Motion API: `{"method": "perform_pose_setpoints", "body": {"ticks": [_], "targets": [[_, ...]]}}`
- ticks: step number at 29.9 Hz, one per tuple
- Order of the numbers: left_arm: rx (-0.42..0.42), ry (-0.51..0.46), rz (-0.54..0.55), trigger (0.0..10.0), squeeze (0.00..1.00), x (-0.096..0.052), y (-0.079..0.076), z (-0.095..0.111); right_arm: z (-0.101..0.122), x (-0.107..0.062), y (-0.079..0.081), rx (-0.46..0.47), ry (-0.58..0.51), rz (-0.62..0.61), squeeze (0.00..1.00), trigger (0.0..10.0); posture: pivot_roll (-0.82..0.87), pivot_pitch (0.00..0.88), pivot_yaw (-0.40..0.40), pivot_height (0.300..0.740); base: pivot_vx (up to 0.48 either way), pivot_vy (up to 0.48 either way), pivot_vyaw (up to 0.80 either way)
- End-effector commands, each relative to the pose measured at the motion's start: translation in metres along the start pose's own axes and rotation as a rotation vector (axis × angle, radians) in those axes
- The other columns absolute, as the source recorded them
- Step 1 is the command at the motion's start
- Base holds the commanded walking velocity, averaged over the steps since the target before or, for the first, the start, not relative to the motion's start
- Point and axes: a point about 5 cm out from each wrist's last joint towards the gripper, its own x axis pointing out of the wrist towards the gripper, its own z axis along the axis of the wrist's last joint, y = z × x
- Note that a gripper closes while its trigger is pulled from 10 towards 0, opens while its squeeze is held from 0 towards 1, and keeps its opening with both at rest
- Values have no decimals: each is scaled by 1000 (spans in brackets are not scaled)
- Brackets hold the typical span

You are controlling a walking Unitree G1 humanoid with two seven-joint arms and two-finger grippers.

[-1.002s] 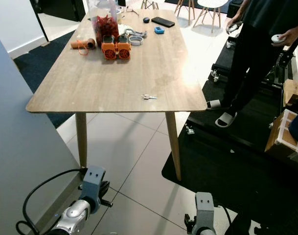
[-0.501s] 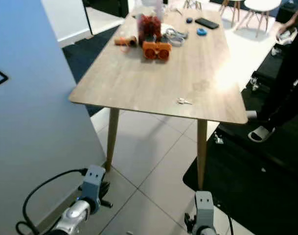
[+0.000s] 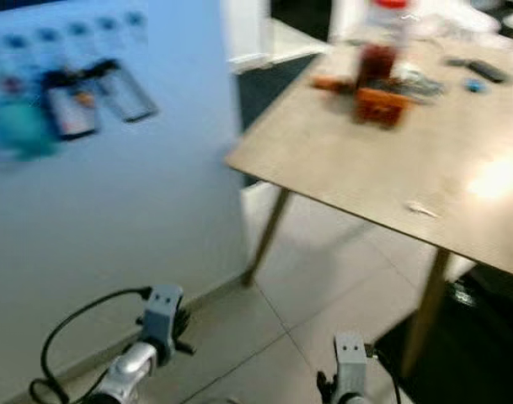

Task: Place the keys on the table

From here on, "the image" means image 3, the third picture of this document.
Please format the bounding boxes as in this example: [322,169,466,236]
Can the wooden table leg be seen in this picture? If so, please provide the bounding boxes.
[401,247,452,380]
[242,187,292,287]

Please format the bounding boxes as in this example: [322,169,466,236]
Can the light blue partition board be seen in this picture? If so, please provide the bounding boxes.
[0,0,248,404]

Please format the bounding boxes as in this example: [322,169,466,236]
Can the black floor mat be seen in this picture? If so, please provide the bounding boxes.
[374,265,513,404]

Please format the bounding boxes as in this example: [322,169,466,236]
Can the silver key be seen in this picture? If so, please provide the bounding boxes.
[405,200,442,218]

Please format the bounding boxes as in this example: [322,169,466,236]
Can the wooden table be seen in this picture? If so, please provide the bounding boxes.
[224,25,513,279]

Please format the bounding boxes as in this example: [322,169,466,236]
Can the black silver key tag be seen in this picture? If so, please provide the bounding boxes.
[96,59,158,123]
[44,69,101,140]

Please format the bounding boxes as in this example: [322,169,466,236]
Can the dark blue carpet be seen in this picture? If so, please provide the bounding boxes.
[239,52,320,186]

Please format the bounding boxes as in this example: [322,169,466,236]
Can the teal key fob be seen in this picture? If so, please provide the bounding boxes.
[0,91,59,161]

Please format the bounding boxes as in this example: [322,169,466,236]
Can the brown cardboard roll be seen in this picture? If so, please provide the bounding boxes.
[311,76,358,93]

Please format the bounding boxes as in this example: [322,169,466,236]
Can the orange black box device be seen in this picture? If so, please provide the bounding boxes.
[354,86,387,123]
[381,90,412,129]

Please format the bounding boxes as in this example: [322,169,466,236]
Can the clear jar with red lid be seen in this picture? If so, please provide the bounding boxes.
[357,0,417,85]

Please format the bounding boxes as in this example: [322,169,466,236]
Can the black flat phone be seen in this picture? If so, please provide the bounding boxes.
[467,59,510,83]

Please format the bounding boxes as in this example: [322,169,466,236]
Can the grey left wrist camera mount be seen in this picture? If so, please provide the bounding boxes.
[142,284,186,363]

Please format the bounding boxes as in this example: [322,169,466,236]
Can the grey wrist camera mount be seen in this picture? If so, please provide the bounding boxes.
[142,284,186,363]
[334,332,371,396]

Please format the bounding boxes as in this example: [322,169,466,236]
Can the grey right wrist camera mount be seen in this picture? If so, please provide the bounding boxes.
[334,332,371,396]

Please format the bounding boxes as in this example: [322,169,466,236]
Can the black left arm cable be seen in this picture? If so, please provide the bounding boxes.
[29,286,152,404]

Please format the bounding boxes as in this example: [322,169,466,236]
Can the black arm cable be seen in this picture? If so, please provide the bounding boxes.
[366,343,402,404]
[29,286,152,404]

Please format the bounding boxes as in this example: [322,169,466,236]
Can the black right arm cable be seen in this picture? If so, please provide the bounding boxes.
[366,343,402,404]

